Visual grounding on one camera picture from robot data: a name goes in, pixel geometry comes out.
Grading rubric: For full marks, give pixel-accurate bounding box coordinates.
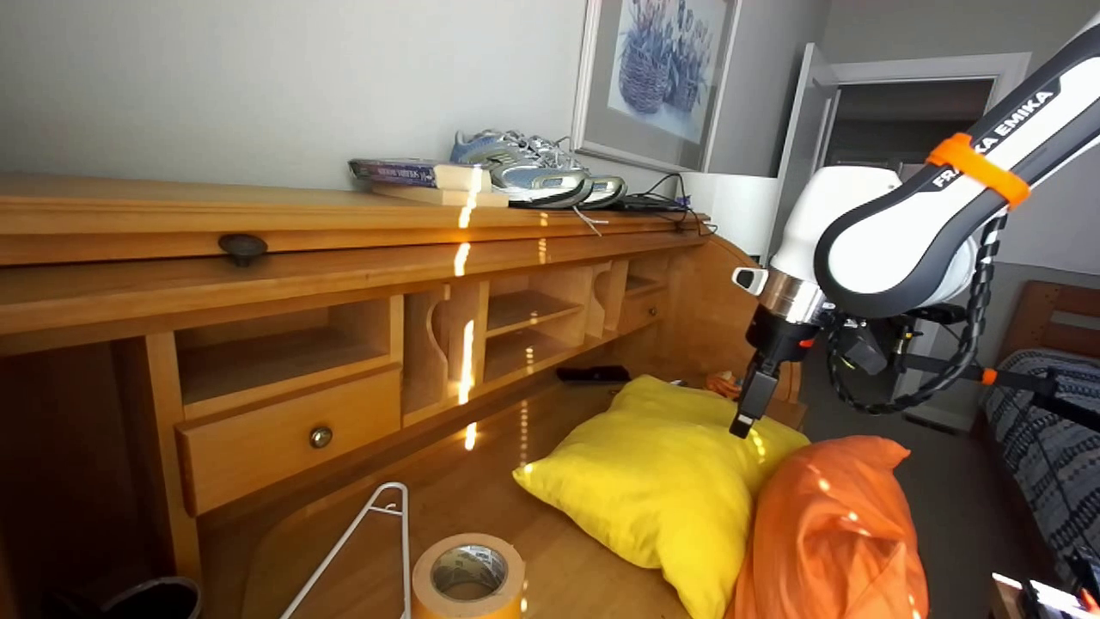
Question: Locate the framed blue flower picture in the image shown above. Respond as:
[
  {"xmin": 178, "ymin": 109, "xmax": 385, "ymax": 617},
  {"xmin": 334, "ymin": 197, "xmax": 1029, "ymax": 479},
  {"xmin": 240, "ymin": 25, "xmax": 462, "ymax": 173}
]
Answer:
[{"xmin": 572, "ymin": 0, "xmax": 738, "ymax": 173}]

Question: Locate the cream box on desk top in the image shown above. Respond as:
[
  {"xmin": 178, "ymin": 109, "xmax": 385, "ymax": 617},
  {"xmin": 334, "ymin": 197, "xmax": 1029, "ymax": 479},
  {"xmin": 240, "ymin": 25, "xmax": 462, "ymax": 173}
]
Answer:
[{"xmin": 434, "ymin": 166, "xmax": 510, "ymax": 206}]

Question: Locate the striped bed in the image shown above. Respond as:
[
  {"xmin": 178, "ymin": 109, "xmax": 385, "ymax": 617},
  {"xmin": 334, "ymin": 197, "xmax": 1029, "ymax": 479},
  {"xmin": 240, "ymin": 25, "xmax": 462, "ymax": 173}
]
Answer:
[{"xmin": 983, "ymin": 283, "xmax": 1100, "ymax": 585}]

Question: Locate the black round bin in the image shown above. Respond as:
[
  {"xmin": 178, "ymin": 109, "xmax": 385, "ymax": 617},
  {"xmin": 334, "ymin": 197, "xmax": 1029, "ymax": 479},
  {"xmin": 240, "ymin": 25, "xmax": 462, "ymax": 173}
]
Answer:
[{"xmin": 102, "ymin": 579, "xmax": 204, "ymax": 619}]

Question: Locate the small orange toy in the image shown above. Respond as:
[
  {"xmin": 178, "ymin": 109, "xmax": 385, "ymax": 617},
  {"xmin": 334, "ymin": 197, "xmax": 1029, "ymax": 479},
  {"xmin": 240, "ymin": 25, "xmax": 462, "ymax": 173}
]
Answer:
[{"xmin": 704, "ymin": 371, "xmax": 743, "ymax": 399}]

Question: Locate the white door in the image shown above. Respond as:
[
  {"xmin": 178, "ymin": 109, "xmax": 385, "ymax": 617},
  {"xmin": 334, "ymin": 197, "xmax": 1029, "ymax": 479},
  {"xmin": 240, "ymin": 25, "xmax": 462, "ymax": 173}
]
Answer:
[{"xmin": 777, "ymin": 41, "xmax": 841, "ymax": 231}]

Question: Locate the yellow pillow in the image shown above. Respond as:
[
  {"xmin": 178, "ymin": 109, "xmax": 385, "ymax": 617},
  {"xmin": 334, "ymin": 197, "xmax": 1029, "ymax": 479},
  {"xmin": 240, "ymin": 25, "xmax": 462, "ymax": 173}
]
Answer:
[{"xmin": 511, "ymin": 374, "xmax": 809, "ymax": 619}]

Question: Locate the roll of tan tape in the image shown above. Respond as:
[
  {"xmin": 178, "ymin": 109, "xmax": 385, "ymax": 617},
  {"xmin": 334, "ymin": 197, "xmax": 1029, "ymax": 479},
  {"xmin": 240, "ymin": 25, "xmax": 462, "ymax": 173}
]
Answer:
[{"xmin": 413, "ymin": 535, "xmax": 526, "ymax": 619}]

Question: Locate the blue grey sneaker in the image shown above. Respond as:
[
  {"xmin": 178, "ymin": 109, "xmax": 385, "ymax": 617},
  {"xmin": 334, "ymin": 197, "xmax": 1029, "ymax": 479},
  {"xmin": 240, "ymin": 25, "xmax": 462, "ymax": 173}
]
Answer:
[
  {"xmin": 501, "ymin": 169, "xmax": 591, "ymax": 206},
  {"xmin": 452, "ymin": 128, "xmax": 575, "ymax": 173}
]

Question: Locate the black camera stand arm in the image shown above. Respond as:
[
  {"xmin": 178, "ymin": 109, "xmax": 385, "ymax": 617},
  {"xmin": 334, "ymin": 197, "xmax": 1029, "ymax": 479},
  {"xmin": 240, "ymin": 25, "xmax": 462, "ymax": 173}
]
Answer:
[{"xmin": 905, "ymin": 355, "xmax": 1100, "ymax": 434}]

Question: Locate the wooden roll-top desk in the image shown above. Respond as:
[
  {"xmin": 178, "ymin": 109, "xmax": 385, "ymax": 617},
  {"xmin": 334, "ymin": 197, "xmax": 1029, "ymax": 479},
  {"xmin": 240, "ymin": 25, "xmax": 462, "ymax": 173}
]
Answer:
[{"xmin": 0, "ymin": 178, "xmax": 754, "ymax": 619}]

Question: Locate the dark book on desk top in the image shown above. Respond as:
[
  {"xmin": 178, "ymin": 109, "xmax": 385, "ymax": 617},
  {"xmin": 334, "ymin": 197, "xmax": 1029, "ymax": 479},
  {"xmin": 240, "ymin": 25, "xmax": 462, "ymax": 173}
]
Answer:
[{"xmin": 349, "ymin": 160, "xmax": 436, "ymax": 189}]

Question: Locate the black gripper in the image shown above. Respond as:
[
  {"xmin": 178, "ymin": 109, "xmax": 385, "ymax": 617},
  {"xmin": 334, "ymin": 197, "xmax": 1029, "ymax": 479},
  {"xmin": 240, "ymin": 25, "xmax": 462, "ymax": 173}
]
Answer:
[{"xmin": 729, "ymin": 307, "xmax": 809, "ymax": 437}]

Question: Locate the white wire hanger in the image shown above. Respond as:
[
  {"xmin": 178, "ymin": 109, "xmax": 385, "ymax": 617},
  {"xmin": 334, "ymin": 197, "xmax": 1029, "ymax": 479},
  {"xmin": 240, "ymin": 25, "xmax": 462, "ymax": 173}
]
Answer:
[{"xmin": 278, "ymin": 479, "xmax": 413, "ymax": 619}]

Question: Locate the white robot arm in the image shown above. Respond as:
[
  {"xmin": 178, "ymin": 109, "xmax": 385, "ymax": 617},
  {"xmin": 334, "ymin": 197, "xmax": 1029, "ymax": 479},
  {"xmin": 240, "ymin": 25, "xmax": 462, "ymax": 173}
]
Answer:
[{"xmin": 734, "ymin": 17, "xmax": 1100, "ymax": 437}]

